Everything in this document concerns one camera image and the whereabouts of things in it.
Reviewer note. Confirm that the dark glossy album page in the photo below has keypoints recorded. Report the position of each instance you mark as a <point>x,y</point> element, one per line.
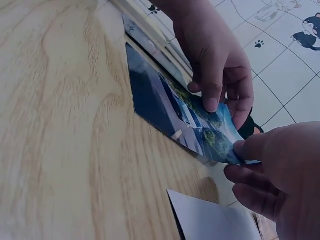
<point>147,95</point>

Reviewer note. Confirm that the person's right hand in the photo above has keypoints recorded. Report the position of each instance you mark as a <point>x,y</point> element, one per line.
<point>292,175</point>

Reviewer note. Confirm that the white paper card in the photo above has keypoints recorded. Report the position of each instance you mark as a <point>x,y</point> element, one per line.
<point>200,217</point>

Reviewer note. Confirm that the blue landscape photo print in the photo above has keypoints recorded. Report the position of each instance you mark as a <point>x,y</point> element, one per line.
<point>215,132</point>

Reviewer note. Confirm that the grey blue photo print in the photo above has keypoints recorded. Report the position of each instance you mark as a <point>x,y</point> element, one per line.
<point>131,27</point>

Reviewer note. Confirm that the person's left hand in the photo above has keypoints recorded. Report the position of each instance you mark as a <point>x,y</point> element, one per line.
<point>212,45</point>

